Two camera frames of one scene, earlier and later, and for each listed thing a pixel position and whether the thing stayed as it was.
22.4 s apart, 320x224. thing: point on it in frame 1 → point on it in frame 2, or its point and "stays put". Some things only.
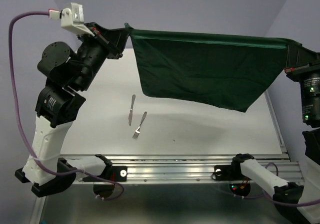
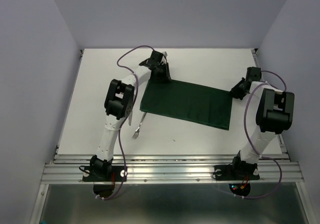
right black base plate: x=227 y=172 stays put
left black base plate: x=116 y=173 stays put
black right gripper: x=304 y=61 → x=234 y=92
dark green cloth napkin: x=230 y=70 → x=188 y=102
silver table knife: x=131 y=109 stays put
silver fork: x=137 y=131 stays put
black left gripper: x=115 y=38 → x=165 y=77
